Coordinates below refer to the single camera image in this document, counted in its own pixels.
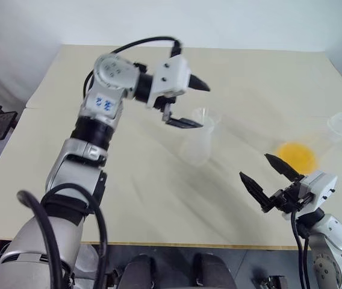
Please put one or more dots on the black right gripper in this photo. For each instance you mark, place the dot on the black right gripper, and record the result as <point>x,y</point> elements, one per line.
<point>285,198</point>

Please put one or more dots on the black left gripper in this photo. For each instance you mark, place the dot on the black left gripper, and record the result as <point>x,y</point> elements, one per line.
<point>166,106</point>

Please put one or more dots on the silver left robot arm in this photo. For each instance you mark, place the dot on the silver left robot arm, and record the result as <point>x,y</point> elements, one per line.
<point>68,177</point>

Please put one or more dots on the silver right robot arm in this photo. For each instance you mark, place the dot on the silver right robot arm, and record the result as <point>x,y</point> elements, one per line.
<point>336,238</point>

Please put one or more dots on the orange liquid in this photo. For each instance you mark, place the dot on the orange liquid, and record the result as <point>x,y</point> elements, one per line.
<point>297,155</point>

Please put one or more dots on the clear upright plastic cup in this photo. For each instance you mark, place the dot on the clear upright plastic cup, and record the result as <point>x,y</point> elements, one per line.
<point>196,144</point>

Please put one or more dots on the dark rounded shape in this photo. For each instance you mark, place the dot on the dark rounded shape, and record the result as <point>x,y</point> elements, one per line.
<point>210,271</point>
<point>139,271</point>

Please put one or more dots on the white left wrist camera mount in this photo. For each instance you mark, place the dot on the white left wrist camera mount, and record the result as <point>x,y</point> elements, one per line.
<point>171,75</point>

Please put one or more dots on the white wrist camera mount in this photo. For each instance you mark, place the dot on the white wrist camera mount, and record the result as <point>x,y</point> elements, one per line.
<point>171,75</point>
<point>321,186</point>

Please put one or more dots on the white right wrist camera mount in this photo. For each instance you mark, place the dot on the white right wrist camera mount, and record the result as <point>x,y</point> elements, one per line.
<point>321,186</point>

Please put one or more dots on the small black metal bracket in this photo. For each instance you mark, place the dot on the small black metal bracket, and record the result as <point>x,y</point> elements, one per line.
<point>271,282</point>

